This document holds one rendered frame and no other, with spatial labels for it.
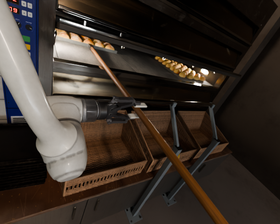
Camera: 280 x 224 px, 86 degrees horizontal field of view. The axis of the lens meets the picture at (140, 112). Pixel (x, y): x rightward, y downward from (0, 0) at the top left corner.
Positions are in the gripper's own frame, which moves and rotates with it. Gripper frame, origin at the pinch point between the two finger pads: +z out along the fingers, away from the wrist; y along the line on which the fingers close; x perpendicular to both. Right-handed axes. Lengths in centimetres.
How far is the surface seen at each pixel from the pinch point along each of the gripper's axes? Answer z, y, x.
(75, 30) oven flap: -24.5, -20.6, -35.6
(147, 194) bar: 35, 80, 10
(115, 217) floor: 20, 120, 4
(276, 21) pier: 265, -102, -94
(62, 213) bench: -27, 73, 4
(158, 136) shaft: -0.6, -0.9, 18.3
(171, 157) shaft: -1.1, -0.4, 27.9
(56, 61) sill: -30, 1, -51
